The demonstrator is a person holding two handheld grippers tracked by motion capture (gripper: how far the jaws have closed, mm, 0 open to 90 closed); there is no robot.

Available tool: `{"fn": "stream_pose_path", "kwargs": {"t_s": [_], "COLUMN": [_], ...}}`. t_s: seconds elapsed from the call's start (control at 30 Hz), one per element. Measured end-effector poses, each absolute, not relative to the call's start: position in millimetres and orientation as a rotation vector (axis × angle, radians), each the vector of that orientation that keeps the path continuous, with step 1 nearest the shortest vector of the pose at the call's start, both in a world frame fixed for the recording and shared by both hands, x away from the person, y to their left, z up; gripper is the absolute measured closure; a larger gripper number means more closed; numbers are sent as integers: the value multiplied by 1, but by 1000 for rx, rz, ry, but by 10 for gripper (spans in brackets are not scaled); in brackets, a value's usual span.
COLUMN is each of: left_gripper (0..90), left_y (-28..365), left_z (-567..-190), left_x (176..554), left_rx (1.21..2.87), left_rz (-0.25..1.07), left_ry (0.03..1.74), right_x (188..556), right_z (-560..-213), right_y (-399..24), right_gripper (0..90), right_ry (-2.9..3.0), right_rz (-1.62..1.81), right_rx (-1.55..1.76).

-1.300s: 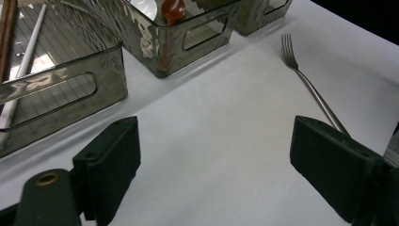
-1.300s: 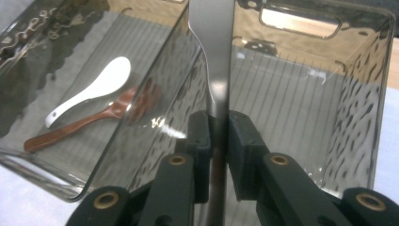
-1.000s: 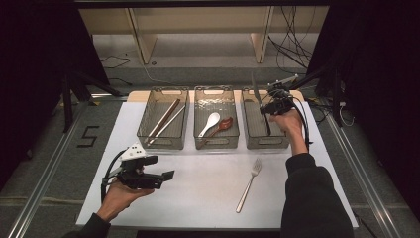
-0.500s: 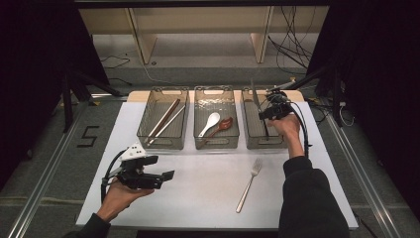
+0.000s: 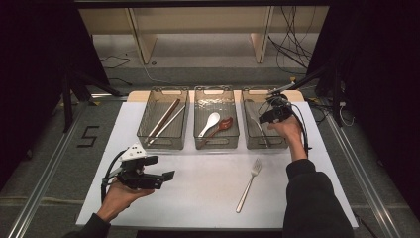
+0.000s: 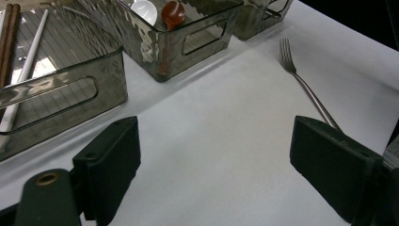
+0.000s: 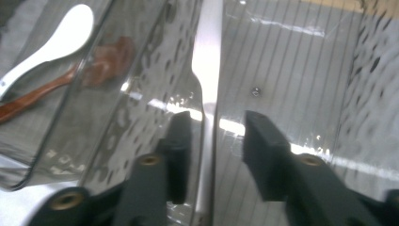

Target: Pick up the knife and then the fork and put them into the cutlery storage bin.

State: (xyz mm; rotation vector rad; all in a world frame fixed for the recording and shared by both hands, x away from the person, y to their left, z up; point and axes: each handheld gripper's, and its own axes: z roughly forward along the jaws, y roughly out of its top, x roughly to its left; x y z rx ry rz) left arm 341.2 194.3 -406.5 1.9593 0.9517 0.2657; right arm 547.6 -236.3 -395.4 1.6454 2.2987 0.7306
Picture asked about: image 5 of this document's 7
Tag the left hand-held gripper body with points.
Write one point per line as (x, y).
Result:
(135, 177)

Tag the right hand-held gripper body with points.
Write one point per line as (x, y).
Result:
(282, 110)

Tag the silver fork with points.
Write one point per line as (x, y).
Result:
(252, 115)

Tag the smoky transparent plastic bin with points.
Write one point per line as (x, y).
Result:
(252, 139)
(148, 112)
(216, 102)

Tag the brown wooden spoon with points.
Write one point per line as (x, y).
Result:
(226, 124)

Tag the white chopstick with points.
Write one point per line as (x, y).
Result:
(168, 124)

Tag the brown wooden chopstick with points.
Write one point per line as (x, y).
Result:
(166, 114)
(165, 119)

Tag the steel fork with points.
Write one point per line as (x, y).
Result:
(256, 168)

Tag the white ceramic spoon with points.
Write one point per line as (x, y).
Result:
(213, 118)

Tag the person's right hand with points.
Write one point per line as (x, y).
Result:
(290, 129)

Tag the person's left hand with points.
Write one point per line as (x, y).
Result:
(120, 200)

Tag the white table cover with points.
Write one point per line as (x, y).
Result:
(204, 185)

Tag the black metal stand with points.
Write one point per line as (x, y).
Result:
(336, 99)
(67, 109)

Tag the black curtain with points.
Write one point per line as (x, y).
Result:
(379, 82)
(33, 66)

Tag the beige wooden shelf unit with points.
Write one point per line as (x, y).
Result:
(198, 16)

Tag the aluminium floor rail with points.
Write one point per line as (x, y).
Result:
(43, 185)
(366, 185)

